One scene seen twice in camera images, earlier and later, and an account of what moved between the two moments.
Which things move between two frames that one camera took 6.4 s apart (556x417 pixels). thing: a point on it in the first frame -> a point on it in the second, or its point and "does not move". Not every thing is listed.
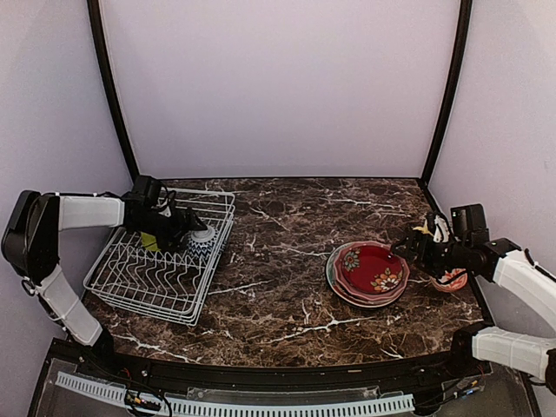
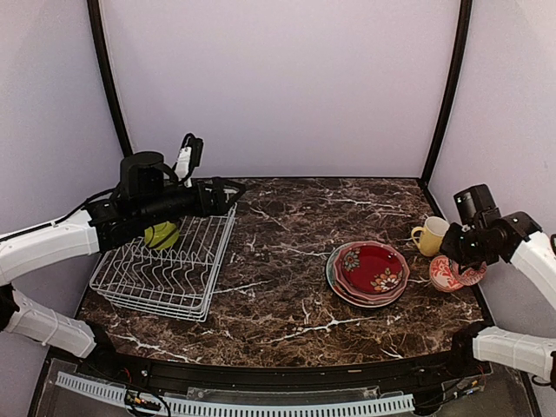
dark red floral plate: x=367 y=270 does not move
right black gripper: x=425 y=256 -> x=448 y=248
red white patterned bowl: x=454 y=284 does not move
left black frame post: x=95 y=9 does not move
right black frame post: x=463 y=33 does not move
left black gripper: x=181 y=229 -> x=219 y=206
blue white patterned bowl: x=201 y=241 -> x=469 y=276
